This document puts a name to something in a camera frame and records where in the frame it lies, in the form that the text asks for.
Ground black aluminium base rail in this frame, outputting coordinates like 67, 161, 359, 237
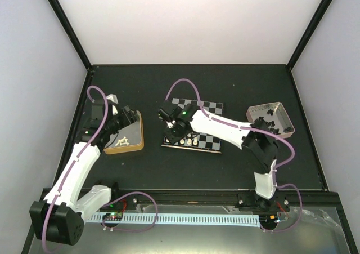
42, 188, 343, 210

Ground black frame post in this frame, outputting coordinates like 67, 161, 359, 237
286, 0, 333, 70
47, 0, 92, 70

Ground right circuit board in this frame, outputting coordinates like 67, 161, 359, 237
259, 215, 289, 223

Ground purple cable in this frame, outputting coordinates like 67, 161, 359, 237
41, 86, 110, 252
164, 78, 296, 187

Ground black pieces in tray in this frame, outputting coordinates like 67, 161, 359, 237
253, 109, 295, 137

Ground pink mesh tray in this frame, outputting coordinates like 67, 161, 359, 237
246, 102, 295, 139

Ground right black frame post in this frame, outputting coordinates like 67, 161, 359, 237
286, 0, 333, 70

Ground left circuit board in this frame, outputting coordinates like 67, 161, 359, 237
102, 212, 123, 221

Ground left black frame post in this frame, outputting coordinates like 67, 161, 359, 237
47, 0, 92, 70

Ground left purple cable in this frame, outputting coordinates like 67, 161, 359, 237
41, 86, 110, 252

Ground black and white chessboard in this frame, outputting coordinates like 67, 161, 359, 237
161, 97, 225, 155

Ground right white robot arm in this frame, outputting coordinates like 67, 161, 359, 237
157, 100, 278, 211

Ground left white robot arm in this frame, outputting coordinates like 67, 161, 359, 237
29, 100, 142, 246

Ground light blue slotted cable duct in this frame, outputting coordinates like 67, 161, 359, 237
87, 212, 260, 228

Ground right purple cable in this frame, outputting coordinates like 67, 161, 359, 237
164, 78, 296, 187

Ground circuit board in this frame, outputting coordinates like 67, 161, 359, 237
102, 212, 123, 221
259, 215, 289, 223

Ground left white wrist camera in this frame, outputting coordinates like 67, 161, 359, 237
106, 94, 118, 115

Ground gold tin tray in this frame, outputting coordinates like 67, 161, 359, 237
103, 110, 144, 154

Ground white pieces in tin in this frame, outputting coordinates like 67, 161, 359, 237
114, 136, 130, 147

